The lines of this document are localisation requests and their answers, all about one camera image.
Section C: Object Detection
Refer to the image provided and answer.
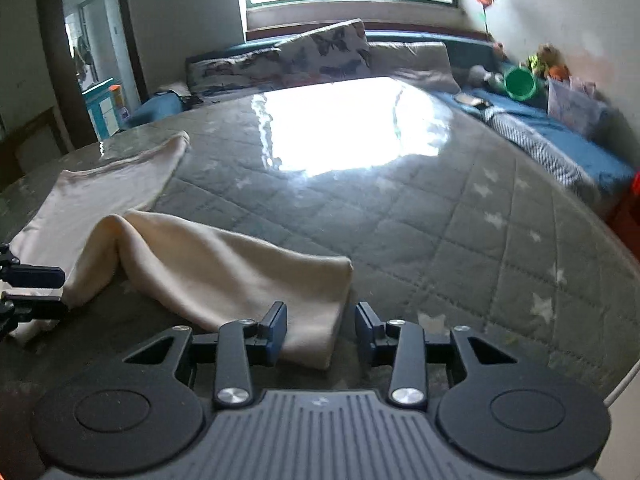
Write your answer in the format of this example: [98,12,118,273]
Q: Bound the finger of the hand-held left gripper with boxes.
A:
[0,292,69,341]
[0,244,66,290]

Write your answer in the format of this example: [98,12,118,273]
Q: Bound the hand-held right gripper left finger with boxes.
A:
[122,302,288,409]

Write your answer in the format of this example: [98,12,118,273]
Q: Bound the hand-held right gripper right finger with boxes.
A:
[355,302,518,409]

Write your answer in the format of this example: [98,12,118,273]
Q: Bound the cream cotton garment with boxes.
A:
[9,131,354,372]

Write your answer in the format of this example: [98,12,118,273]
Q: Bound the hanging clothes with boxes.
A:
[74,35,94,82]

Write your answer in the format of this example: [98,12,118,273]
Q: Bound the grey quilted star table cover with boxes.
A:
[0,76,640,480]

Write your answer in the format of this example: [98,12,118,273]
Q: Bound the blue white kitchen cabinet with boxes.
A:
[82,77,124,142]

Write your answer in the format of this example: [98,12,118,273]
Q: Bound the blue sofa blanket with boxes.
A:
[122,91,184,129]

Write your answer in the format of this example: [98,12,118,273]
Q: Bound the striped grey cloth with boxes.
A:
[481,110,592,187]

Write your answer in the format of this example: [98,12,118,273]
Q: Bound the butterfly print cushion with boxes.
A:
[276,18,374,82]
[187,49,282,99]

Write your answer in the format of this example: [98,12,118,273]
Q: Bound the beige cushion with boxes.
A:
[367,40,462,94]

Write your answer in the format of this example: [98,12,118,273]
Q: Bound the blue sofa seat cover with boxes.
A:
[450,87,637,197]

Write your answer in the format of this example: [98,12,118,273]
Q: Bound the grey plush toy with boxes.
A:
[467,65,506,92]

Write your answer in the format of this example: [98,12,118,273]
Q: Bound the red object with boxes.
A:
[606,170,640,242]

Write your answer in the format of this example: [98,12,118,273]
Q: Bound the green plastic bucket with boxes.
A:
[502,66,539,102]

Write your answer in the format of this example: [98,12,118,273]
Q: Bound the teal sofa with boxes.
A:
[122,30,638,211]

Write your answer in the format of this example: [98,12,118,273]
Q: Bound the clear plastic box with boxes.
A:
[547,77,609,137]

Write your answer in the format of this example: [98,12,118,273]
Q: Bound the brown orange plush toys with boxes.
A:
[527,43,571,81]

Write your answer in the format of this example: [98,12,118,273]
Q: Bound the colourful pinwheel toy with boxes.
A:
[475,0,499,42]

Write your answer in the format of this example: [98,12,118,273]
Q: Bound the dark wooden door frame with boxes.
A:
[34,0,149,152]

